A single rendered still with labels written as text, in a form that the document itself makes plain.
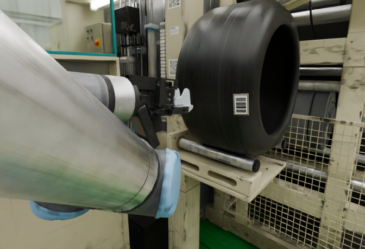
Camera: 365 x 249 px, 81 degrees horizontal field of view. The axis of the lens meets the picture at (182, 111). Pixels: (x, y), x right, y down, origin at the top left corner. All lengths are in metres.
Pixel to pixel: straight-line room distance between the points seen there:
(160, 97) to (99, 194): 0.30
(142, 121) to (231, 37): 0.35
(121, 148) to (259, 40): 0.54
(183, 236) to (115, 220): 0.36
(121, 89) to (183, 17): 0.64
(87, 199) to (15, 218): 0.84
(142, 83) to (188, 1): 0.62
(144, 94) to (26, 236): 0.78
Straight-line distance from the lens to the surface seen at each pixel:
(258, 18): 0.69
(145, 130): 0.46
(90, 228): 1.19
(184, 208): 1.17
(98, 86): 0.37
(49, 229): 1.10
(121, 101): 0.38
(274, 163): 1.06
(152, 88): 0.46
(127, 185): 0.21
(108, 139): 0.16
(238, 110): 0.61
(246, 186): 0.77
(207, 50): 0.66
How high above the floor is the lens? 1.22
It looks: 11 degrees down
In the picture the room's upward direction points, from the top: straight up
